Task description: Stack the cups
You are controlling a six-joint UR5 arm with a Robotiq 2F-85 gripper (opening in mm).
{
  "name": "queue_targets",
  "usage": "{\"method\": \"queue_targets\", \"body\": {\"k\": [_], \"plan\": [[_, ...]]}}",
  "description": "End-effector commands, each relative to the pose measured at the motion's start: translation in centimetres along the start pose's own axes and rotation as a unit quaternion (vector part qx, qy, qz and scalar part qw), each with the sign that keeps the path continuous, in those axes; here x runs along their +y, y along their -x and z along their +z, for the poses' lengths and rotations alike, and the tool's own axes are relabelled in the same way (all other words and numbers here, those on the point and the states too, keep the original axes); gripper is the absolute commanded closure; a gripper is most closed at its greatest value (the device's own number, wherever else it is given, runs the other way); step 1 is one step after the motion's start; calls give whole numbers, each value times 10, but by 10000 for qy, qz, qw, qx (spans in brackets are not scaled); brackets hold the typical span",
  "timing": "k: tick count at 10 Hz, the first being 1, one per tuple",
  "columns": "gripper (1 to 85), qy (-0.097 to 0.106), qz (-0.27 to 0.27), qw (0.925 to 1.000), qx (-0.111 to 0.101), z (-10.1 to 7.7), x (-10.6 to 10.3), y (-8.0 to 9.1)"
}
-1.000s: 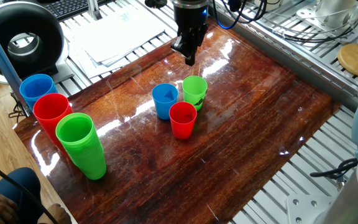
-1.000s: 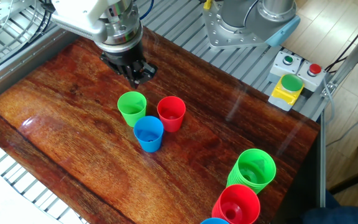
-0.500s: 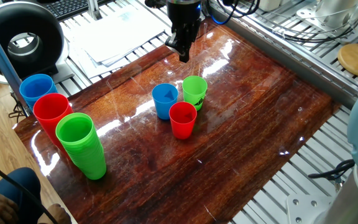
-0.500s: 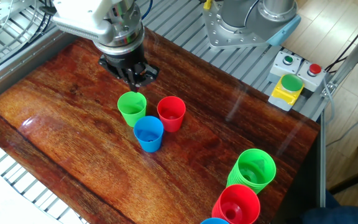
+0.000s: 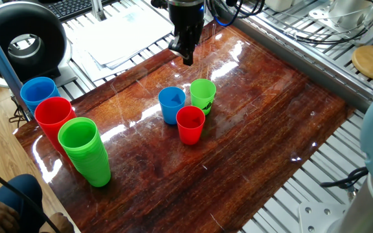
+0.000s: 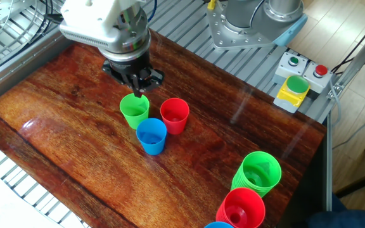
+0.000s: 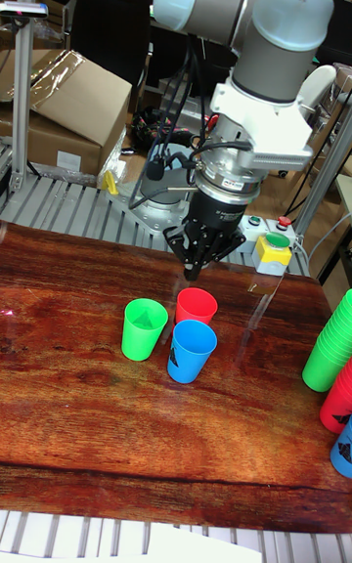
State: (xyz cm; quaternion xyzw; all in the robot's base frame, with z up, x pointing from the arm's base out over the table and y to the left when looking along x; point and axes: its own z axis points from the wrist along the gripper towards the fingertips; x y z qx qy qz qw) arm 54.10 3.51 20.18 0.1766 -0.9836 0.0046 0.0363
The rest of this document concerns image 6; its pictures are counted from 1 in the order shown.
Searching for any leg in dark blue trousers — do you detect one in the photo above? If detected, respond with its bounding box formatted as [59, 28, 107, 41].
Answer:
[305, 193, 365, 228]

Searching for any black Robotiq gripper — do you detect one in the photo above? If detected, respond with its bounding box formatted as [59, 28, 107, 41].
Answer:
[101, 52, 165, 98]

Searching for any grey box small green button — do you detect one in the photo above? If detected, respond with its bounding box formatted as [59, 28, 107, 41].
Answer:
[272, 51, 309, 86]

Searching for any stack of green cups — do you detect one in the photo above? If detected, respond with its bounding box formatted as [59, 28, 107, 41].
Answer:
[231, 151, 283, 199]

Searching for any aluminium frame post by buttons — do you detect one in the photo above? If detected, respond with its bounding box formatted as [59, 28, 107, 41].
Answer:
[327, 18, 365, 99]

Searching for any single red plastic cup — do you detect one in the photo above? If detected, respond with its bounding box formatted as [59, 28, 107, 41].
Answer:
[160, 98, 190, 136]

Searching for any grey box with red button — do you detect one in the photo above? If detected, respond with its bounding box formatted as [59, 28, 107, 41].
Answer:
[302, 61, 333, 94]

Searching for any single green plastic cup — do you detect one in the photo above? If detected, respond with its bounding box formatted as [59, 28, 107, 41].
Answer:
[119, 92, 150, 130]

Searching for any yellow box with green button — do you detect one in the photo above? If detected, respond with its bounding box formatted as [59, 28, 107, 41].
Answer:
[272, 75, 311, 114]

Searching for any single blue plastic cup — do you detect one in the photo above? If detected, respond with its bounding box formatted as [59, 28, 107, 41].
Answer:
[136, 117, 168, 156]

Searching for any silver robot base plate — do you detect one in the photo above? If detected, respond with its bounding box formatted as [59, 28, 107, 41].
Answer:
[206, 0, 281, 51]

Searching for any stack of blue cups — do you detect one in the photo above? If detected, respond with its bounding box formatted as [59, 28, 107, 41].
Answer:
[203, 221, 234, 228]

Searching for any stack of red cups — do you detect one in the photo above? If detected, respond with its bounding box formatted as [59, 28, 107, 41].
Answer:
[215, 187, 266, 228]

